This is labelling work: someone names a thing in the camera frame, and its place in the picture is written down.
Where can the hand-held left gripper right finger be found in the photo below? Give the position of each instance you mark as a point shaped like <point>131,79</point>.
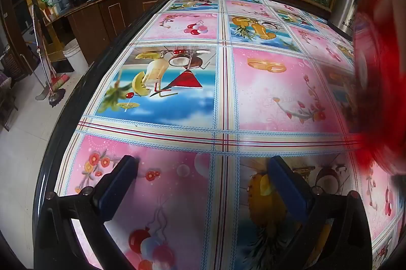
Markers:
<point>288,190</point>

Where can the grey floor wiper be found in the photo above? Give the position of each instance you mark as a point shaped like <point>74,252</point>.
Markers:
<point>41,96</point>

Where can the printed fruit tablecloth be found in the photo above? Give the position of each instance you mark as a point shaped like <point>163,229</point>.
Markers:
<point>222,98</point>

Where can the white plastic bucket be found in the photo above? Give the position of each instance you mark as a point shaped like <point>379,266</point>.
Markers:
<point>76,57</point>

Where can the pink and green broom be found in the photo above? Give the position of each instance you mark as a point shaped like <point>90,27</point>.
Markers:
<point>60,81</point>

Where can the dark wooden chair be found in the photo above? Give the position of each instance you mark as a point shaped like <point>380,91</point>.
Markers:
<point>6,95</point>

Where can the brown wooden cabinet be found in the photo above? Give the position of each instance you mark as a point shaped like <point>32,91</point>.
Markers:
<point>104,19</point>

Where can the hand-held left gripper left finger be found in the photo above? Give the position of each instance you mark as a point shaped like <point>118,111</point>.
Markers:
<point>115,190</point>

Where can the red glass plate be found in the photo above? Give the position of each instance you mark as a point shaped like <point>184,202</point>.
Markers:
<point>380,67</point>

